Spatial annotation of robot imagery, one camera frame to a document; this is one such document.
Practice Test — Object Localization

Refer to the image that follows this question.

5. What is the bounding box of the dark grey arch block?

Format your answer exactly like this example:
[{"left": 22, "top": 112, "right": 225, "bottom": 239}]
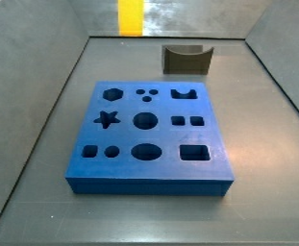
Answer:
[{"left": 162, "top": 45, "right": 216, "bottom": 75}]

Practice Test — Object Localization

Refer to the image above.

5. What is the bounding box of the yellow vertical stripe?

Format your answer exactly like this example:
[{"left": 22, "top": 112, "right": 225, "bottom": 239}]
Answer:
[{"left": 117, "top": 0, "right": 145, "bottom": 37}]

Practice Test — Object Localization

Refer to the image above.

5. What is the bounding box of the blue shape sorter block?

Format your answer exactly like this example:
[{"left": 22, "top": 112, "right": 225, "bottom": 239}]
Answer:
[{"left": 66, "top": 82, "right": 234, "bottom": 196}]

